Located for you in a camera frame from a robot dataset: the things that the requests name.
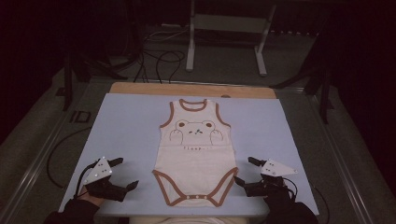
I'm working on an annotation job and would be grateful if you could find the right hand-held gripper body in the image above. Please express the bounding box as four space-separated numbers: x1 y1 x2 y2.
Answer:
244 159 299 198

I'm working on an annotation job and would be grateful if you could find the light blue mat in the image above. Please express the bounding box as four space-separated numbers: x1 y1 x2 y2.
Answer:
58 92 320 217

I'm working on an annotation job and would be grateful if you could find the black stand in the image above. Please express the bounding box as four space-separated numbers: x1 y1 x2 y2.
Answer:
270 60 335 125
55 50 129 112

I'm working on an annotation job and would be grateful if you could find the cream baby bodysuit brown trim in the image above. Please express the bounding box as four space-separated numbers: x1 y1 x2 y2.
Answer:
151 98 239 208

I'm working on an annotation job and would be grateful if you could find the grey metal stand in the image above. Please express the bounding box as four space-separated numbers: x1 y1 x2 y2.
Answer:
185 0 278 77

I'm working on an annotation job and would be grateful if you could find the black looped floor cable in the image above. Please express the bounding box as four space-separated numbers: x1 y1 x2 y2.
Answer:
154 50 187 85

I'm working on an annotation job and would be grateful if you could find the person's right hand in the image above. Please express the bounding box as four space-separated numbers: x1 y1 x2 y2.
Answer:
263 187 297 213

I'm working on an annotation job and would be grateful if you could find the right hand-held gripper cable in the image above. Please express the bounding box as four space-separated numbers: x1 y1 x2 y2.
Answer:
279 175 299 201

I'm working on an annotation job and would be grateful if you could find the person's left hand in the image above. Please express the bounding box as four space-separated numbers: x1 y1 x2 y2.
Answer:
78 186 106 206

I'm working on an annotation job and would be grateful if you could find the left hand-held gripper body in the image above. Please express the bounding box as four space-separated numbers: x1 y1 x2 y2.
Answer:
82 156 129 203

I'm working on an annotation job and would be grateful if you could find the hand-held gripper cable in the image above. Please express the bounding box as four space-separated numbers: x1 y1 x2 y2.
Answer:
279 175 299 201
74 160 101 200

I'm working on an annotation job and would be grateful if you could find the left hand-held gripper cable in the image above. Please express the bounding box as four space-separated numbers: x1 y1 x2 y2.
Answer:
74 160 101 200

